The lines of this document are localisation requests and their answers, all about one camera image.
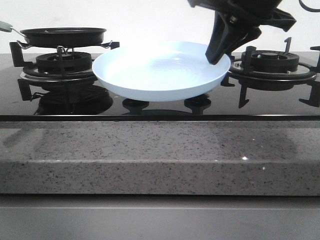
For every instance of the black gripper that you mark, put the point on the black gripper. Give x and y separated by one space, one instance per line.
227 35

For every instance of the light blue plate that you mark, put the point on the light blue plate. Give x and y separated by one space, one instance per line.
161 71

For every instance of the black frying pan green handle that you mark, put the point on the black frying pan green handle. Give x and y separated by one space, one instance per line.
66 36

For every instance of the black round gas burner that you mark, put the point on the black round gas burner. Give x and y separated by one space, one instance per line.
72 62
271 61

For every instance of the black glass gas cooktop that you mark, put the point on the black glass gas cooktop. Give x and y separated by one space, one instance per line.
37 102

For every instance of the grey cabinet front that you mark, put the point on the grey cabinet front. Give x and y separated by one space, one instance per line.
147 217

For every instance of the silver wire pan reducer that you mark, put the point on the silver wire pan reducer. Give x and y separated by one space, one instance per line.
109 45

